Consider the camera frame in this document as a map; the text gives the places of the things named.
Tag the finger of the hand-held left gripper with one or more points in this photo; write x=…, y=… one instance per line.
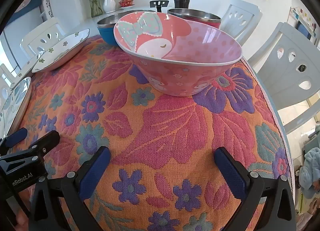
x=46, y=141
x=15, y=137

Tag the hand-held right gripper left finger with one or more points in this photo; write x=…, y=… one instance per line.
x=95, y=171

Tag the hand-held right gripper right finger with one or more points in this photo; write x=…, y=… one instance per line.
x=230, y=171

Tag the pink cartoon bowl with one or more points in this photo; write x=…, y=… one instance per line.
x=175, y=53

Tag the red steel bowl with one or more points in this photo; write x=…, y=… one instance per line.
x=195, y=14

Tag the white floral plate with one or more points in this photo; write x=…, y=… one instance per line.
x=26, y=67
x=15, y=103
x=75, y=37
x=50, y=62

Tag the white dining chair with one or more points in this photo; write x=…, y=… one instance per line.
x=241, y=21
x=3, y=81
x=42, y=37

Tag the floral woven tablecloth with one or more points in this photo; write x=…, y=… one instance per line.
x=150, y=121

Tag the light blue fleece garment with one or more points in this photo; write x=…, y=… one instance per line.
x=312, y=171

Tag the grey dining chair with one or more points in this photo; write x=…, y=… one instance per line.
x=287, y=71

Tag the blue steel bowl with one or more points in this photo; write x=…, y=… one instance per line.
x=105, y=33

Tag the white carved chair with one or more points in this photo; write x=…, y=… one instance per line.
x=46, y=6

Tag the glass vase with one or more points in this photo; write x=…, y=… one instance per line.
x=96, y=4

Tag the white ceramic vase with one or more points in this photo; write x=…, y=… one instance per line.
x=109, y=2

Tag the red lidded tureen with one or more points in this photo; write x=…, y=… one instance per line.
x=126, y=2

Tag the black cup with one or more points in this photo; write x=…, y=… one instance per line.
x=181, y=2

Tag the black phone stand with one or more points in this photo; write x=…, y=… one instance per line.
x=159, y=4

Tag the blue wall poster pink circle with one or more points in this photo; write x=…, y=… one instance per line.
x=25, y=3

